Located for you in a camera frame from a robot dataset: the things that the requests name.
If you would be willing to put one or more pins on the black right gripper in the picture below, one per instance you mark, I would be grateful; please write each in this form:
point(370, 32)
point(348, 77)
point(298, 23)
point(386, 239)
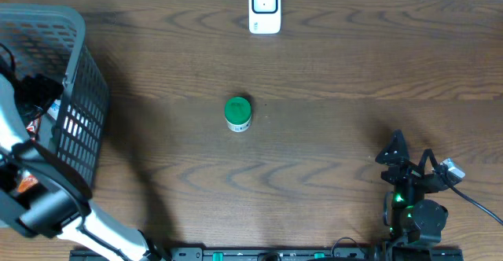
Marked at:
point(409, 170)

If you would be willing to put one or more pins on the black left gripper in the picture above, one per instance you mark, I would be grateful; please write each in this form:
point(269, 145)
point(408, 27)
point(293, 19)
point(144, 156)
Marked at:
point(45, 88)

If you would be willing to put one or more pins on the red Top chocolate bar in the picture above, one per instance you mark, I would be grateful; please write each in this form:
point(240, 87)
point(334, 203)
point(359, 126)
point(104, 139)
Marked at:
point(33, 127)

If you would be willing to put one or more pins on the orange tissue pack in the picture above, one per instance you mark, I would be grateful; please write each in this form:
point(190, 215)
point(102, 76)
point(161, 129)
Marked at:
point(26, 182)

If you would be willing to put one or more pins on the green lid jar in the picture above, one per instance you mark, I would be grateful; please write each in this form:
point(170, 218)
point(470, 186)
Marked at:
point(237, 113)

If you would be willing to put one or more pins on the white Panadol box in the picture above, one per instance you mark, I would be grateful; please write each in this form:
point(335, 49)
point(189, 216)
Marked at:
point(54, 109)

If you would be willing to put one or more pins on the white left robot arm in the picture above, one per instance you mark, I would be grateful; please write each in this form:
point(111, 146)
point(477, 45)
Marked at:
point(61, 204)

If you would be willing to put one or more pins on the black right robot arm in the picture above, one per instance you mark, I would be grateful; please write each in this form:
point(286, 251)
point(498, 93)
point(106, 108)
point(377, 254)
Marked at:
point(414, 220)

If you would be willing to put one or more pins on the white barcode scanner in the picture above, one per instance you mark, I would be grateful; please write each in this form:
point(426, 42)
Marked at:
point(264, 16)

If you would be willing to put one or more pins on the grey plastic basket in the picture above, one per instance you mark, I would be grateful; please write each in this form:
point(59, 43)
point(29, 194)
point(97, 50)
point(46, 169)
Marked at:
point(50, 40)

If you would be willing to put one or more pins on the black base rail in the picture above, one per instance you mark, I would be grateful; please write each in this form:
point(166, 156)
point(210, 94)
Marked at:
point(295, 254)

